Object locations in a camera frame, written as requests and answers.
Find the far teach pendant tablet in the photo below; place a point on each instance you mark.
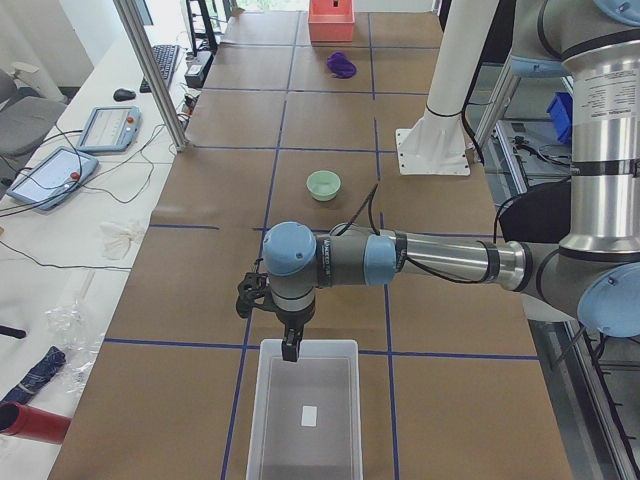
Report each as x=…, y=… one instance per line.
x=109, y=129

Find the purple cloth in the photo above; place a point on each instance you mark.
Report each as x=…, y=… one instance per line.
x=340, y=66

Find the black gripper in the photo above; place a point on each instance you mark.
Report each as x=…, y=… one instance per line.
x=294, y=320

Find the aluminium frame post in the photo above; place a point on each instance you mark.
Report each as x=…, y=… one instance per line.
x=134, y=28

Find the black computer mouse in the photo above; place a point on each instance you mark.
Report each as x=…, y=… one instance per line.
x=122, y=94

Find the crumpled clear plastic wrap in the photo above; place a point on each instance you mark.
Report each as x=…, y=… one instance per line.
x=75, y=331

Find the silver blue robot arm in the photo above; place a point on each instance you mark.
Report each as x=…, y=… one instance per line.
x=592, y=274

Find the pink plastic bin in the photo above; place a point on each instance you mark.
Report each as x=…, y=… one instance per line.
x=331, y=20

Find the black keyboard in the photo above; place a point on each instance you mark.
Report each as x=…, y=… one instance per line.
x=166, y=57

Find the teach pendant tablet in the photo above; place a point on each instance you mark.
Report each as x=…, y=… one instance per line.
x=51, y=181
x=109, y=129

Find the translucent white plastic box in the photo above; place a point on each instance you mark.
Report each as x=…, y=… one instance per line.
x=306, y=419

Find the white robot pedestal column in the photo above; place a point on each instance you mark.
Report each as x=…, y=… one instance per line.
x=436, y=144

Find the mint green bowl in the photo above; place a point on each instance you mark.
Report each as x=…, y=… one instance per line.
x=323, y=185

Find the grey office chair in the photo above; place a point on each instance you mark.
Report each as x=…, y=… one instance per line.
x=25, y=121

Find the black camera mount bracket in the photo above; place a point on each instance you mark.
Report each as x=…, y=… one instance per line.
x=254, y=292

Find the crumpled white cloth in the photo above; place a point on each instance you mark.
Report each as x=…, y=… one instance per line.
x=118, y=238

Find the near teach pendant tablet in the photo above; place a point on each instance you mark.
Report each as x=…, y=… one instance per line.
x=51, y=181

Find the blue storage bin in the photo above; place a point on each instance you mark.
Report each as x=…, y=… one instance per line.
x=560, y=110

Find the red cylinder bottle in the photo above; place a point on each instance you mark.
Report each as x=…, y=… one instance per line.
x=26, y=422

